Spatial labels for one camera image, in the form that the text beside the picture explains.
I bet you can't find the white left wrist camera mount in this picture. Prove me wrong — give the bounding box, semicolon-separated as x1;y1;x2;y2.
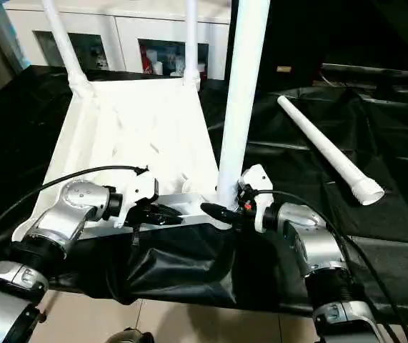
112;169;161;230

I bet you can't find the dark low bench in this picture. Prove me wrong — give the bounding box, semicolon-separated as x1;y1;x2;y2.
320;61;408;86

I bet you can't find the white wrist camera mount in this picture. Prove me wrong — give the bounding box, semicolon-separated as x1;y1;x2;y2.
112;169;161;230
237;162;275;234

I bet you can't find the white plastic table leg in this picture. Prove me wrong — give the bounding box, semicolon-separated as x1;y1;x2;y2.
276;94;387;208
215;0;272;212
40;0;91;91
183;0;201;91

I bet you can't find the black speaker with gold label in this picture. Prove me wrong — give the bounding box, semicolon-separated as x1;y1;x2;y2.
257;0;408;91

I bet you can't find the white plastic table top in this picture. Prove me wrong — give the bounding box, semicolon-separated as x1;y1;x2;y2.
9;77;234;252

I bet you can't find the black mat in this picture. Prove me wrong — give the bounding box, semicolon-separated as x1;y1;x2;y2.
0;63;408;318

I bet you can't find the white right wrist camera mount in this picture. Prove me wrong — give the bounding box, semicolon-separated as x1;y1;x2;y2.
237;162;275;234

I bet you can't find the white glass-door cabinet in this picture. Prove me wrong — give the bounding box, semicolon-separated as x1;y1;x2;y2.
2;0;234;82

